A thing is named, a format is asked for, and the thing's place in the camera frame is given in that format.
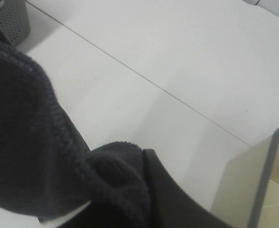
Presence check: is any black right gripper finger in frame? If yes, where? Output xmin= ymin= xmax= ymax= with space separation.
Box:
xmin=143 ymin=149 xmax=227 ymax=228

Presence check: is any dark grey towel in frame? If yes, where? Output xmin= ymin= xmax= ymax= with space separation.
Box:
xmin=0 ymin=30 xmax=152 ymax=228

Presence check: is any beige storage box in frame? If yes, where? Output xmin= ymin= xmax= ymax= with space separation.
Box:
xmin=211 ymin=128 xmax=279 ymax=228

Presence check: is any grey perforated laundry basket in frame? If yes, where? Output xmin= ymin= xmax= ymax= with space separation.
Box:
xmin=0 ymin=0 xmax=30 ymax=46

